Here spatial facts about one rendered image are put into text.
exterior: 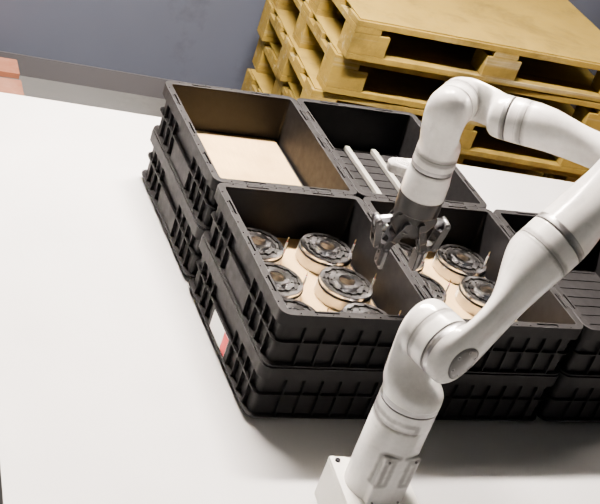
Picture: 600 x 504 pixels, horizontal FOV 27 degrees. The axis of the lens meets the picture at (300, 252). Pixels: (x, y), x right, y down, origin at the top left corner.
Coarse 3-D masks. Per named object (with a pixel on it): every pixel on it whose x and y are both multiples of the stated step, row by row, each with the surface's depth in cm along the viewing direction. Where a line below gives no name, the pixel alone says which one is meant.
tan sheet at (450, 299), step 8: (432, 256) 251; (424, 264) 247; (424, 272) 244; (432, 272) 245; (440, 280) 244; (456, 288) 243; (448, 296) 239; (448, 304) 237; (456, 304) 238; (456, 312) 235; (464, 312) 236
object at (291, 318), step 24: (216, 192) 227; (264, 192) 232; (288, 192) 233; (312, 192) 236; (240, 240) 216; (264, 264) 209; (264, 288) 205; (288, 312) 199; (312, 312) 201; (336, 312) 203
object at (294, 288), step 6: (270, 264) 223; (276, 264) 224; (282, 270) 223; (288, 270) 223; (294, 276) 223; (294, 282) 221; (300, 282) 221; (282, 288) 218; (288, 288) 218; (294, 288) 219; (300, 288) 219; (282, 294) 216; (288, 294) 217; (294, 294) 217
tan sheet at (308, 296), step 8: (280, 240) 238; (288, 240) 239; (296, 240) 240; (288, 248) 236; (296, 248) 237; (288, 256) 234; (280, 264) 230; (288, 264) 231; (296, 264) 232; (296, 272) 230; (304, 272) 231; (312, 272) 232; (312, 280) 229; (304, 288) 226; (312, 288) 227; (304, 296) 224; (312, 296) 224; (312, 304) 222; (320, 304) 223
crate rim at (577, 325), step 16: (368, 208) 238; (448, 208) 248; (464, 208) 250; (480, 208) 253; (496, 224) 249; (400, 256) 226; (416, 272) 222; (560, 304) 229; (464, 320) 213; (576, 320) 225; (512, 336) 218; (528, 336) 220; (544, 336) 221; (560, 336) 222; (576, 336) 224
